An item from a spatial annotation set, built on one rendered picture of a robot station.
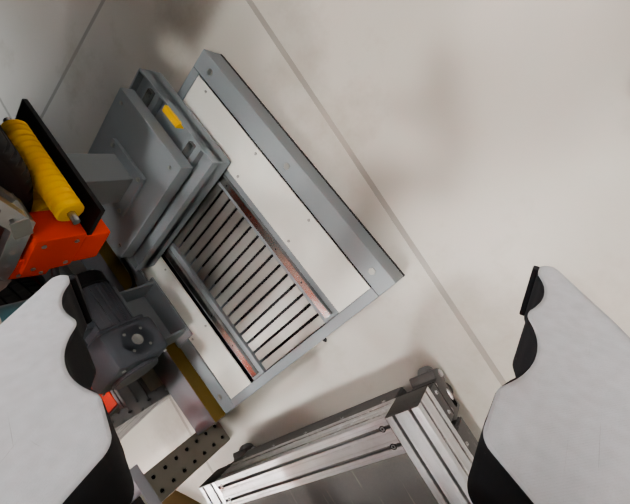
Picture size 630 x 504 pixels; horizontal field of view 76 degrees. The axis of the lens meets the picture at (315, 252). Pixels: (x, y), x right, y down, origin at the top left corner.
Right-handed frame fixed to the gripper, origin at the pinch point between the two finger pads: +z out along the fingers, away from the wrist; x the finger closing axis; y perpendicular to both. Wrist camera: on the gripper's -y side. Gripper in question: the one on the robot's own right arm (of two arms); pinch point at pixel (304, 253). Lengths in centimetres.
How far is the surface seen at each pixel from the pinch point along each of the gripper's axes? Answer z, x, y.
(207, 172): 95, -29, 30
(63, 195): 66, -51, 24
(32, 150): 73, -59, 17
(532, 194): 71, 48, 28
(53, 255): 66, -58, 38
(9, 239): 57, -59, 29
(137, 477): 51, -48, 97
